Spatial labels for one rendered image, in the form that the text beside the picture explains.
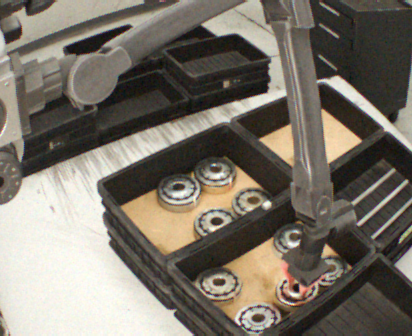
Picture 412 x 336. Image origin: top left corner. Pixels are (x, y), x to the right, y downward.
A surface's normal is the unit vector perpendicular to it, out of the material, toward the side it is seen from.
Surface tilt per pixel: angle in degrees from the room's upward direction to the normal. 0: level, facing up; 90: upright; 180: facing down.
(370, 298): 0
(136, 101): 0
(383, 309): 0
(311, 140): 65
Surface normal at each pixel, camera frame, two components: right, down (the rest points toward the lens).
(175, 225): 0.01, -0.75
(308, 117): 0.40, 0.22
